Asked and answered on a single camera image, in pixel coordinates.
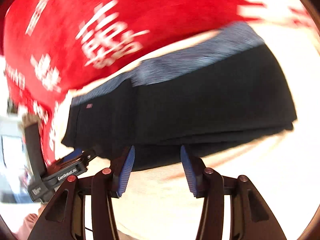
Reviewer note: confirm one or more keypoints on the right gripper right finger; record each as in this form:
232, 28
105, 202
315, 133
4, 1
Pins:
250, 216

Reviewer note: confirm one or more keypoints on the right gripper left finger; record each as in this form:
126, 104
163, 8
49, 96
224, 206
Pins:
64, 218

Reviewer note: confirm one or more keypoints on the black pants with blue waistband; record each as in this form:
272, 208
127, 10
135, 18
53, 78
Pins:
218, 94

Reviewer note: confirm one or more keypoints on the person's pink sleeved forearm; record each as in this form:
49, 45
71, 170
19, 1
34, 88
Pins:
27, 226

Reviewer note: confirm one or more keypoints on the cream towel sofa cover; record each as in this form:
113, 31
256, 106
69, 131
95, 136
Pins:
284, 167

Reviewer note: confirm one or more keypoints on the red blanket with white characters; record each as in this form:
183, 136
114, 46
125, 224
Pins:
54, 46

